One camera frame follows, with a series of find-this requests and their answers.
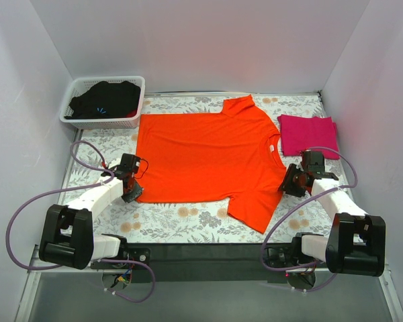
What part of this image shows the orange t shirt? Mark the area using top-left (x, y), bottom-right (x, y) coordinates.
top-left (136, 96), bottom-right (286, 233)

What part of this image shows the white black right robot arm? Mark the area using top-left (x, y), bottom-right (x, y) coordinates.
top-left (279, 150), bottom-right (386, 277)

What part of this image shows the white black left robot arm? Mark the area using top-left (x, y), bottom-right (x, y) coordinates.
top-left (38, 154), bottom-right (143, 270)

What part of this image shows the folded magenta t shirt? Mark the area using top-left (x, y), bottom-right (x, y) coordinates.
top-left (278, 115), bottom-right (339, 156)

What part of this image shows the black t shirt in basket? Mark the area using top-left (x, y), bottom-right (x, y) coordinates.
top-left (64, 80), bottom-right (141, 119)

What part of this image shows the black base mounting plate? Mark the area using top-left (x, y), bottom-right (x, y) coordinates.
top-left (90, 242), bottom-right (332, 284)

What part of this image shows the white plastic laundry basket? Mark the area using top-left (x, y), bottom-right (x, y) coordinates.
top-left (60, 76), bottom-right (145, 129)

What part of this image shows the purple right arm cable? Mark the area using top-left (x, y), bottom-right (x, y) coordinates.
top-left (261, 146), bottom-right (359, 292)

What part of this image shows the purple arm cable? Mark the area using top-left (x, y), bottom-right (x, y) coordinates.
top-left (5, 140), bottom-right (156, 303)
top-left (261, 146), bottom-right (359, 292)

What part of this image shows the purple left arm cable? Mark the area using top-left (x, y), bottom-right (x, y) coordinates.
top-left (5, 140), bottom-right (156, 303)

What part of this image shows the aluminium frame rail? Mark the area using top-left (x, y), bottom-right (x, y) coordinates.
top-left (28, 244), bottom-right (390, 273)

